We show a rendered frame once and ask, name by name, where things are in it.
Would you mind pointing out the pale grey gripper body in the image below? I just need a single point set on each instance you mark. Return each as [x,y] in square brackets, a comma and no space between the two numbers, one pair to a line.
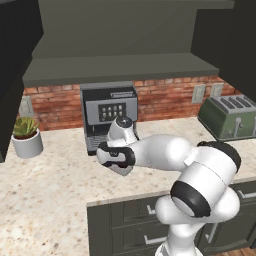
[122,169]

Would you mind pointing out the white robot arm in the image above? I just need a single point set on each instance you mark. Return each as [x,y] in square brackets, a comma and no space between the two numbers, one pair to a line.
[203,173]

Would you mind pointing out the dark grey cabinet door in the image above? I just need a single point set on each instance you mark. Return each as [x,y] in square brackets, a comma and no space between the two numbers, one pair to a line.
[236,226]

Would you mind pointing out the dark grey drawer front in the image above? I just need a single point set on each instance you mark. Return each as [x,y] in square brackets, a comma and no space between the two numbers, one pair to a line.
[130,238]
[130,211]
[248,190]

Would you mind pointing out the grey black coffee machine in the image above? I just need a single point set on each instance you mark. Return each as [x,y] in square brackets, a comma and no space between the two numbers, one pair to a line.
[100,100]

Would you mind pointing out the white plant pot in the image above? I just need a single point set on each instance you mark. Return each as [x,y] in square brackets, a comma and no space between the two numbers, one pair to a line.
[27,146]

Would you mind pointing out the green succulent plant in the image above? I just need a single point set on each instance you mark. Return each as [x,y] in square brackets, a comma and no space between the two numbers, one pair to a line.
[25,126]

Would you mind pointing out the green four-slot toaster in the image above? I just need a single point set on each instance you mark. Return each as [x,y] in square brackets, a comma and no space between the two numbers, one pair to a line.
[226,120]

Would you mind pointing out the grey wall shelf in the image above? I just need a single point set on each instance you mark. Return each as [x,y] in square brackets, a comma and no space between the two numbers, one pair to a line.
[133,3]
[120,68]

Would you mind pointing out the grey wall outlet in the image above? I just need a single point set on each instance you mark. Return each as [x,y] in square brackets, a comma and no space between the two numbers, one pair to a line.
[216,90]
[25,106]
[199,93]

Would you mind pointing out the dark wall cabinet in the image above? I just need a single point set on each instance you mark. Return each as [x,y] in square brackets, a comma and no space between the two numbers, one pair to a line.
[230,43]
[13,66]

